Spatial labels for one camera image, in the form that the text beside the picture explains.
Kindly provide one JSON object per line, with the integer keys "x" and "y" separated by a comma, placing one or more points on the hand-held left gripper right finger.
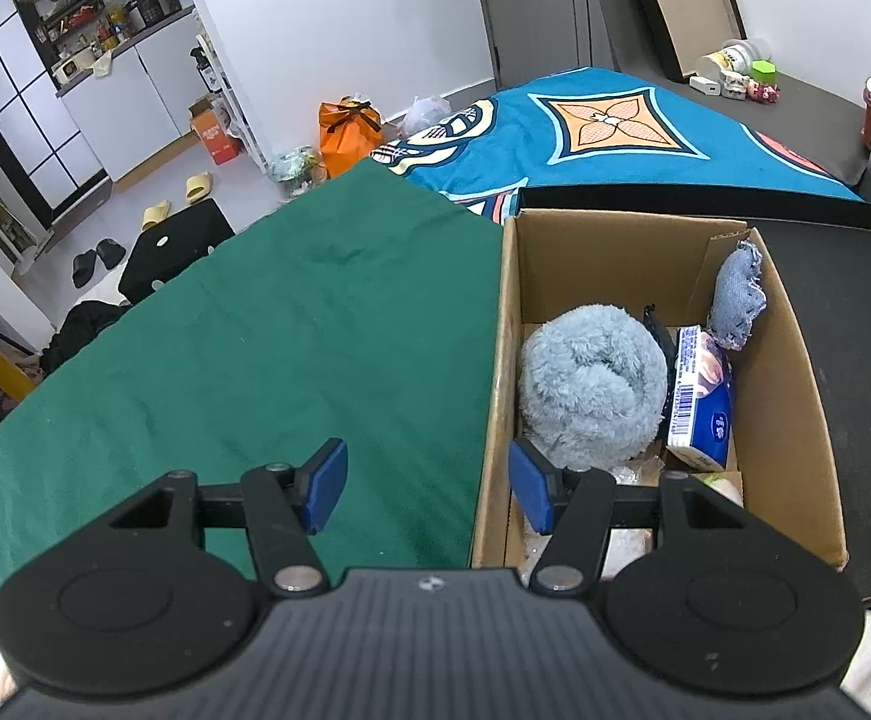
{"x": 531, "y": 484}

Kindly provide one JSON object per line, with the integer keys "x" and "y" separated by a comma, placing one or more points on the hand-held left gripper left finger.
{"x": 327, "y": 484}

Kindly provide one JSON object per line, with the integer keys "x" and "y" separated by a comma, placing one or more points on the fluffy light blue plush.
{"x": 585, "y": 382}

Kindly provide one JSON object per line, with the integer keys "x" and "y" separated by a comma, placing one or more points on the clear plastic bag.
{"x": 630, "y": 544}

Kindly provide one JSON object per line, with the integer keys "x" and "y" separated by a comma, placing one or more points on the blue tissue pack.
{"x": 698, "y": 405}

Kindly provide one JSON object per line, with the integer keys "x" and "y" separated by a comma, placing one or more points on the black dotted cloth pouch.
{"x": 660, "y": 337}

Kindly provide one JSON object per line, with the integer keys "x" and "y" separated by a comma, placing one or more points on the cardboard box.
{"x": 788, "y": 420}

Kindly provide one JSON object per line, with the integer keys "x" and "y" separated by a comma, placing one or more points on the denim cloth piece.
{"x": 735, "y": 292}

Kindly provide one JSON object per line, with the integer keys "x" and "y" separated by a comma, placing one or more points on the black tray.
{"x": 840, "y": 277}

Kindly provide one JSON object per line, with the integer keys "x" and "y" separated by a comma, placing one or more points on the green cloth sheet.
{"x": 255, "y": 330}

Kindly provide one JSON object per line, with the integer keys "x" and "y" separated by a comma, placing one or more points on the black stool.
{"x": 177, "y": 247}

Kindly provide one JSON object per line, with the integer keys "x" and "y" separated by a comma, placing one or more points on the dark cloth pile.
{"x": 79, "y": 334}

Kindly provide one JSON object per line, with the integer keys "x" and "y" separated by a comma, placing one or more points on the pale green plastic bag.
{"x": 294, "y": 166}

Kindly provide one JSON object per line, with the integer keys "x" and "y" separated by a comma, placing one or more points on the orange gift bag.
{"x": 349, "y": 139}

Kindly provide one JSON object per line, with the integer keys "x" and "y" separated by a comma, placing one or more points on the blue printed blanket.
{"x": 495, "y": 135}

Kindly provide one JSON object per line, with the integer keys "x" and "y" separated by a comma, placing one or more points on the orange cardboard carton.
{"x": 216, "y": 133}

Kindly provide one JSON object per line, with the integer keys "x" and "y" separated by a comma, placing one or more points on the white plastic bag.
{"x": 426, "y": 116}

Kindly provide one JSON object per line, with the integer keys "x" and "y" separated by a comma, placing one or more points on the white narrow rack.
{"x": 229, "y": 97}

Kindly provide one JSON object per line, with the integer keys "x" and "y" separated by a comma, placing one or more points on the white kitchen cabinet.
{"x": 143, "y": 105}

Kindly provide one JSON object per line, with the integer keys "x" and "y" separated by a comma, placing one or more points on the small white box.
{"x": 704, "y": 85}

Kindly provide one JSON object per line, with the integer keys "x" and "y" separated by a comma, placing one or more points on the grey mattress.
{"x": 810, "y": 127}

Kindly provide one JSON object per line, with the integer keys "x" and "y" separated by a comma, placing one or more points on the small red toy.
{"x": 762, "y": 91}

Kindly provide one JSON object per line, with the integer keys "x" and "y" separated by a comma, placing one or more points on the white plastic jar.
{"x": 732, "y": 56}

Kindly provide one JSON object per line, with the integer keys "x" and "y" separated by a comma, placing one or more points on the green lidded container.
{"x": 764, "y": 71}

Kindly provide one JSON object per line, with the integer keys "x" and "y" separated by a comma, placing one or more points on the black framed sliding door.
{"x": 30, "y": 112}

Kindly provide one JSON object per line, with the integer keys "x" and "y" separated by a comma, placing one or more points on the grey wardrobe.
{"x": 540, "y": 7}

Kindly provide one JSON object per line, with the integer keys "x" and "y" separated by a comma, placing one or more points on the leaning wooden board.
{"x": 683, "y": 0}

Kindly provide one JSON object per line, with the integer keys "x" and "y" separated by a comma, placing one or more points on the cluttered kitchen shelf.
{"x": 105, "y": 11}

